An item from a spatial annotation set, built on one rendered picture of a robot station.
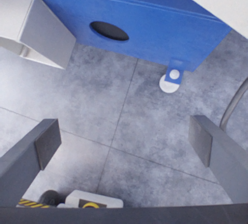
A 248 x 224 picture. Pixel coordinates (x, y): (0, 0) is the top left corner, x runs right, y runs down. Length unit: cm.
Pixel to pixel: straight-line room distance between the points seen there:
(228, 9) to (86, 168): 95
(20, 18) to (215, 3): 53
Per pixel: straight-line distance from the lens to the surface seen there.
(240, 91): 64
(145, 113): 93
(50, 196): 101
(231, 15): 20
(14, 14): 64
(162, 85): 93
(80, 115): 100
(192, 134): 17
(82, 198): 93
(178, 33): 53
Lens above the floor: 93
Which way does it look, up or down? 80 degrees down
